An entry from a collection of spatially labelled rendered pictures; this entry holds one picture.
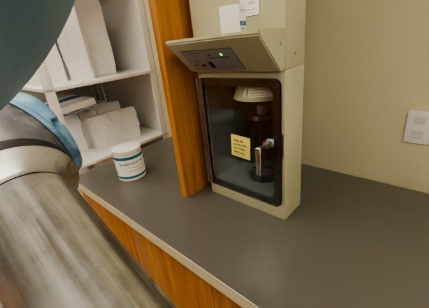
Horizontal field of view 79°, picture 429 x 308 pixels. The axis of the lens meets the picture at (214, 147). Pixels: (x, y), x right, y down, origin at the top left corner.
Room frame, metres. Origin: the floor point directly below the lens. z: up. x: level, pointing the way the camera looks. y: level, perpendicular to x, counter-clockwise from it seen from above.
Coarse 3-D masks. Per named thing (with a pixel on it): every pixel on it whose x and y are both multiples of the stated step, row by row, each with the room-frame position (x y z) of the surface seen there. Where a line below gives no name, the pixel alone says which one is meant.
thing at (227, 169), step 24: (216, 96) 0.83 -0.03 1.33; (240, 96) 0.76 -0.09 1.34; (264, 96) 0.70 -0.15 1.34; (216, 120) 0.83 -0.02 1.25; (240, 120) 0.76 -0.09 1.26; (264, 120) 0.70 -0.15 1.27; (216, 144) 0.84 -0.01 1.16; (216, 168) 0.85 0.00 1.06; (240, 168) 0.77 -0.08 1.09; (264, 168) 0.71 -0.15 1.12; (240, 192) 0.78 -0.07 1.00; (264, 192) 0.71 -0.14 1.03
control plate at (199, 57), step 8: (216, 48) 0.70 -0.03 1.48; (224, 48) 0.69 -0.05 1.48; (184, 56) 0.81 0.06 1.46; (192, 56) 0.79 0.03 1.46; (200, 56) 0.77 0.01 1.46; (208, 56) 0.75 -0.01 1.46; (216, 56) 0.73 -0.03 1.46; (224, 56) 0.72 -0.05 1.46; (232, 56) 0.70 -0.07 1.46; (192, 64) 0.83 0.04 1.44; (200, 64) 0.81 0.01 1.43; (208, 64) 0.79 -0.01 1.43; (216, 64) 0.77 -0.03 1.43; (240, 64) 0.71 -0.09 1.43
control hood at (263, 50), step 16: (240, 32) 0.63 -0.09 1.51; (256, 32) 0.59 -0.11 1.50; (272, 32) 0.63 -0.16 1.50; (176, 48) 0.80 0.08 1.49; (192, 48) 0.76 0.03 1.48; (208, 48) 0.72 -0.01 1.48; (240, 48) 0.66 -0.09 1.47; (256, 48) 0.63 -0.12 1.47; (272, 48) 0.63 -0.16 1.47; (256, 64) 0.68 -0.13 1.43; (272, 64) 0.65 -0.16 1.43
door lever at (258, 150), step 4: (264, 144) 0.69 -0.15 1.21; (268, 144) 0.69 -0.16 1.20; (256, 148) 0.67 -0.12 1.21; (260, 148) 0.67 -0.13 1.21; (264, 148) 0.68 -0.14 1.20; (268, 148) 0.69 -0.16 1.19; (256, 152) 0.66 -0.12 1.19; (260, 152) 0.66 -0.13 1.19; (256, 156) 0.67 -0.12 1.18; (260, 156) 0.66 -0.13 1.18; (256, 160) 0.67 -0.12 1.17; (260, 160) 0.66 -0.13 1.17; (256, 164) 0.67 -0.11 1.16; (260, 164) 0.66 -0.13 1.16; (256, 168) 0.67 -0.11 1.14; (260, 168) 0.66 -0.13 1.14; (260, 172) 0.66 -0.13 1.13
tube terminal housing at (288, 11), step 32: (192, 0) 0.88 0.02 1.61; (224, 0) 0.80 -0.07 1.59; (288, 0) 0.68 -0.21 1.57; (288, 32) 0.68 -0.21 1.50; (288, 64) 0.68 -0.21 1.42; (288, 96) 0.68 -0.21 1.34; (288, 128) 0.69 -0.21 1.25; (288, 160) 0.69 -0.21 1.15; (224, 192) 0.85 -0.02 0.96; (288, 192) 0.69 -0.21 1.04
